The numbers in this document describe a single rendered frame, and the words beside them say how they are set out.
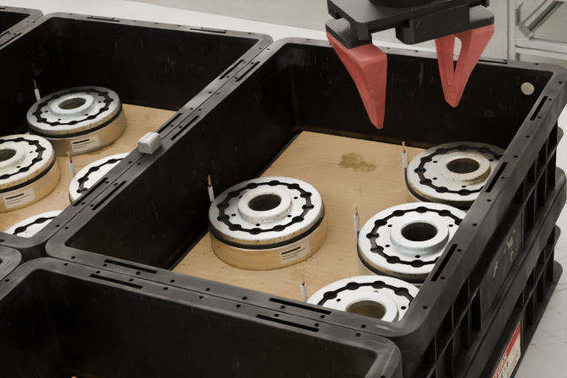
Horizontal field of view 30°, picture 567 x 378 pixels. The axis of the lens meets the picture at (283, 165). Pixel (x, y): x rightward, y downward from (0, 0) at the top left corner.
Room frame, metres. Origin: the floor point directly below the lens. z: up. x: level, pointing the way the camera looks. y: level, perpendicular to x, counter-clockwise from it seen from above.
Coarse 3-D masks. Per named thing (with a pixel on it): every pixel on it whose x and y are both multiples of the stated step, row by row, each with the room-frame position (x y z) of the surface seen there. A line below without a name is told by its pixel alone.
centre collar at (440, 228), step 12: (420, 216) 0.73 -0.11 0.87; (432, 216) 0.73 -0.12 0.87; (396, 228) 0.72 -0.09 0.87; (408, 228) 0.72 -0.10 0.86; (432, 228) 0.72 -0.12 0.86; (444, 228) 0.71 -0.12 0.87; (396, 240) 0.70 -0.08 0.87; (408, 240) 0.70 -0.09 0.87; (432, 240) 0.70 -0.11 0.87; (444, 240) 0.70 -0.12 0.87; (420, 252) 0.69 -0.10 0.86
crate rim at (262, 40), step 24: (96, 24) 1.10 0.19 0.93; (120, 24) 1.09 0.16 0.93; (144, 24) 1.07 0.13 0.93; (168, 24) 1.07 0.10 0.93; (0, 48) 1.06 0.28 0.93; (264, 48) 0.97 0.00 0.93; (168, 120) 0.84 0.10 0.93; (120, 168) 0.77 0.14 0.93; (96, 192) 0.73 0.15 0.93; (72, 216) 0.70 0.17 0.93; (0, 240) 0.68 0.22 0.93; (24, 240) 0.67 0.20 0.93
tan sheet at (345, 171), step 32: (288, 160) 0.92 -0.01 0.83; (320, 160) 0.91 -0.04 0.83; (352, 160) 0.90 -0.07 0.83; (384, 160) 0.89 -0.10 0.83; (320, 192) 0.85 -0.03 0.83; (352, 192) 0.84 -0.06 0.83; (384, 192) 0.83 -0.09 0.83; (352, 224) 0.79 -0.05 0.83; (192, 256) 0.77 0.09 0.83; (320, 256) 0.75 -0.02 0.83; (352, 256) 0.74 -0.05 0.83; (256, 288) 0.71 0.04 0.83; (288, 288) 0.71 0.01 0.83; (320, 288) 0.70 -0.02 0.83
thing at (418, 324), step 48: (384, 48) 0.93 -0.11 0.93; (528, 144) 0.72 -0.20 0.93; (480, 192) 0.66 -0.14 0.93; (48, 240) 0.67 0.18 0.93; (480, 240) 0.62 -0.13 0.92; (192, 288) 0.59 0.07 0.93; (240, 288) 0.58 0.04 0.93; (432, 288) 0.55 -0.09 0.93; (384, 336) 0.51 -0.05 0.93; (432, 336) 0.53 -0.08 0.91
